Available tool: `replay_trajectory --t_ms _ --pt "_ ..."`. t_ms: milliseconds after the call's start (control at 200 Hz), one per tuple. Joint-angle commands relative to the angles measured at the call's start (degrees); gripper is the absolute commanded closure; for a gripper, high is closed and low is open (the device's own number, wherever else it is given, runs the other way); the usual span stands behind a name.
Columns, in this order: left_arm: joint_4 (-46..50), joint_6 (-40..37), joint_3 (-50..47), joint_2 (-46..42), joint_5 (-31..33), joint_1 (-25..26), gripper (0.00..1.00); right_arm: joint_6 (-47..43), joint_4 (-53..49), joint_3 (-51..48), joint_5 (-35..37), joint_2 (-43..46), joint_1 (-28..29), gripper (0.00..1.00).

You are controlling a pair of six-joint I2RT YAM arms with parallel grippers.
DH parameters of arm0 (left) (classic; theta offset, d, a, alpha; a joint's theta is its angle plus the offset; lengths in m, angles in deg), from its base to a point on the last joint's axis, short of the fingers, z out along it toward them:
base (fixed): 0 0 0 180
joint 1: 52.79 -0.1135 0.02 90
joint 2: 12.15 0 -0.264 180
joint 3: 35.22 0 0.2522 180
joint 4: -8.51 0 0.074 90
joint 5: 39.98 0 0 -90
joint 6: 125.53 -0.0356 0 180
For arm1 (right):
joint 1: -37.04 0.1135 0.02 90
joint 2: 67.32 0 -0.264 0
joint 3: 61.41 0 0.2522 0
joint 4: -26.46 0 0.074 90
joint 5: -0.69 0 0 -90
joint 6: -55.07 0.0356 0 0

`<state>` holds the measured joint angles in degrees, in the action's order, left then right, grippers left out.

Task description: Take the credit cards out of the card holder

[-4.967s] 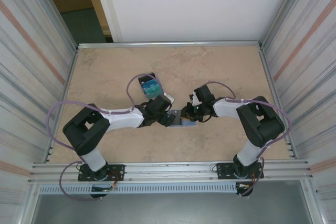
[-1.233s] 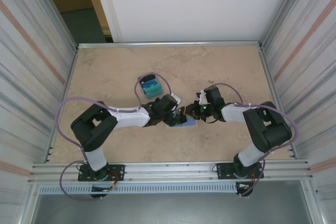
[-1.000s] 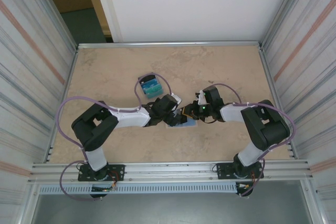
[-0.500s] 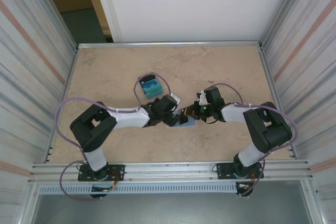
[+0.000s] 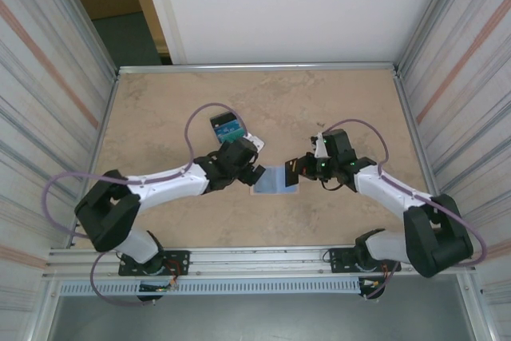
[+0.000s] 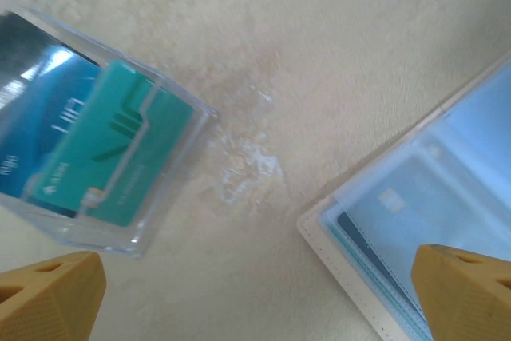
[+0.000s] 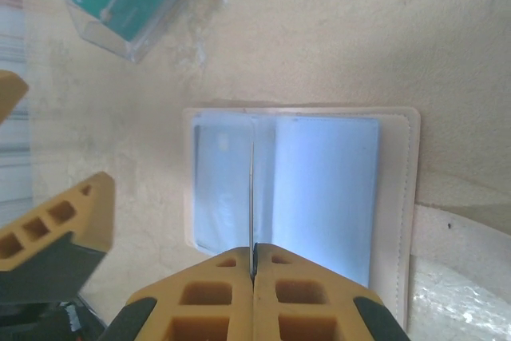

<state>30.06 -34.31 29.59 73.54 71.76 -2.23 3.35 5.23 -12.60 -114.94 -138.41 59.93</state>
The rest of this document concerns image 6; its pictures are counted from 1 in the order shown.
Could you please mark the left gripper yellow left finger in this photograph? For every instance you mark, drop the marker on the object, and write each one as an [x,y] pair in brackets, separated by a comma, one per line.
[48,305]

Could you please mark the black card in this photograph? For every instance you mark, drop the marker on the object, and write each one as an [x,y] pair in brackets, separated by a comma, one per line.
[16,49]

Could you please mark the green card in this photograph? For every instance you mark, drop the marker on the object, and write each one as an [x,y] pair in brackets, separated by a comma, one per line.
[120,149]

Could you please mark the light blue card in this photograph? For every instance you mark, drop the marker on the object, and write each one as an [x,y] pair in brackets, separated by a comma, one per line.
[459,117]

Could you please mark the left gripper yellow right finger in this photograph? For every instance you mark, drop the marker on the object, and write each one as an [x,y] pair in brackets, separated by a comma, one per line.
[467,301]

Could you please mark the pale card with chip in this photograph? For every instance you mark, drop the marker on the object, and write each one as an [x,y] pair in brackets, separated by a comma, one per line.
[419,205]

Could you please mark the clear acrylic card box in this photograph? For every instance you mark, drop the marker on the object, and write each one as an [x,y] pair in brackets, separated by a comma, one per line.
[149,213]

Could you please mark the blue card with print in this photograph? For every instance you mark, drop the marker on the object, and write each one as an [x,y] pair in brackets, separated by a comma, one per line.
[40,125]

